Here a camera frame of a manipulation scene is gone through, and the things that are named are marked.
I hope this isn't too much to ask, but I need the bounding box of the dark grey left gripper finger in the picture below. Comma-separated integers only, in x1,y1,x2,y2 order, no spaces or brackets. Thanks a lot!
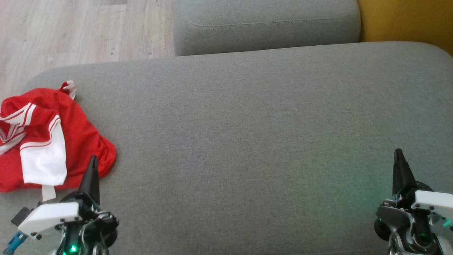
79,155,100,205

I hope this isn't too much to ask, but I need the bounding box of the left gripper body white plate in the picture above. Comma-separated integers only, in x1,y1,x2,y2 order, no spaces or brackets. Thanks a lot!
18,191,119,237

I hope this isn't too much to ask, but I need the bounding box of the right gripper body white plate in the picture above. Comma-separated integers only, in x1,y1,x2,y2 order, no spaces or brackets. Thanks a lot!
376,191,453,231

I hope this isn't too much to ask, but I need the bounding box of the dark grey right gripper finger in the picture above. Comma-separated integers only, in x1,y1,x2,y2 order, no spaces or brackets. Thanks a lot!
392,149,418,199

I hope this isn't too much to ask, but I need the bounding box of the red and white jersey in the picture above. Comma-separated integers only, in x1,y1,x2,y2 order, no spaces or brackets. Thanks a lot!
0,80,116,202

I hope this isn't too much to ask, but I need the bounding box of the wide yellow sofa backrest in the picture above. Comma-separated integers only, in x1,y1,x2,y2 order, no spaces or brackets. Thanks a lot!
357,0,453,57

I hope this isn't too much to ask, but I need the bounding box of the large grey sofa chaise cushion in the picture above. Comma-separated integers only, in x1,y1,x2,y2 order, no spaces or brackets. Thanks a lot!
0,41,453,255

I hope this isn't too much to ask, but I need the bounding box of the grey sofa seat cushion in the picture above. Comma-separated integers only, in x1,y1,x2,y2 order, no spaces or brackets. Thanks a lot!
172,0,361,56

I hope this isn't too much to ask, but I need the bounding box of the blue cable connector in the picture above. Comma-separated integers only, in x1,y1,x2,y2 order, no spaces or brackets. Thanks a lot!
2,230,28,255

